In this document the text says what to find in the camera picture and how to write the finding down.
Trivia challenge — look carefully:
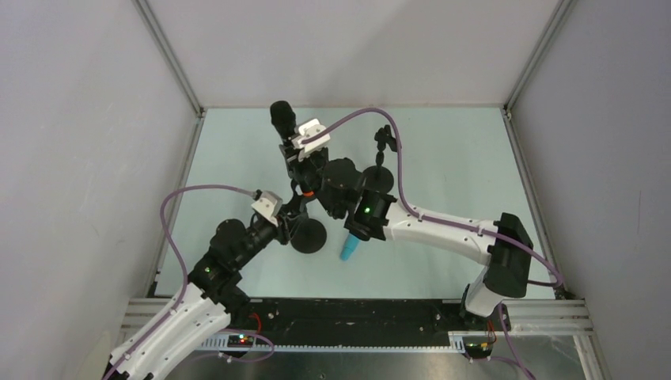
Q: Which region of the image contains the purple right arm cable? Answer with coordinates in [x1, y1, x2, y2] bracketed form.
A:
[301, 107, 564, 380]

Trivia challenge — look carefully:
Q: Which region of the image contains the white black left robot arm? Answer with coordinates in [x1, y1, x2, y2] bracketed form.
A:
[103, 216, 307, 379]

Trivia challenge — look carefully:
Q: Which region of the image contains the black microphone stand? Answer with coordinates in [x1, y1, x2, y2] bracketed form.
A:
[363, 124, 398, 193]
[285, 193, 327, 254]

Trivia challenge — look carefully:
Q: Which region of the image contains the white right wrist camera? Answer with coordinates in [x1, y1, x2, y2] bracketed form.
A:
[290, 119, 331, 162]

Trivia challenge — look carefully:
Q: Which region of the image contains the left controller board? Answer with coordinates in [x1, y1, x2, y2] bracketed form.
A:
[226, 333, 256, 349]

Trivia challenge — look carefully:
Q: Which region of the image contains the right controller board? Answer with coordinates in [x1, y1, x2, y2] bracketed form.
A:
[464, 342, 495, 360]

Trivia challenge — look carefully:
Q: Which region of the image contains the blue microphone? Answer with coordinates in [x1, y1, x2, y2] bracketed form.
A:
[339, 234, 360, 261]

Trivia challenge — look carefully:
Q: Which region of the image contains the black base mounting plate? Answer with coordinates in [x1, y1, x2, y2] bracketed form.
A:
[229, 298, 511, 344]

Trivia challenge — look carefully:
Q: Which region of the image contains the aluminium frame rail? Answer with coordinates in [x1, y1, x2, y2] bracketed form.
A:
[120, 298, 595, 337]

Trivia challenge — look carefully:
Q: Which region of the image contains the black microphone orange tip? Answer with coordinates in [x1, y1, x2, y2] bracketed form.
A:
[269, 101, 316, 199]

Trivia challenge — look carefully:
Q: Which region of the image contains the white slotted cable duct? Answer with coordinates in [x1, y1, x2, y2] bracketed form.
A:
[195, 333, 465, 354]

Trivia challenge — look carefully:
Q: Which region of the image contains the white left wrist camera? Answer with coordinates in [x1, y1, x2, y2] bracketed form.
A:
[251, 189, 283, 227]

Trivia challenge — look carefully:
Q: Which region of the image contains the controller board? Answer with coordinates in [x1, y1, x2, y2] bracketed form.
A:
[226, 333, 256, 349]
[464, 342, 495, 360]

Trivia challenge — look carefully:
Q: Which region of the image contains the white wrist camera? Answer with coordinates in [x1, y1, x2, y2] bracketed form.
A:
[251, 189, 283, 227]
[290, 119, 331, 162]

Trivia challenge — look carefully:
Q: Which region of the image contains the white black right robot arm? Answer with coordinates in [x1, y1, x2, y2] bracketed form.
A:
[279, 144, 533, 317]

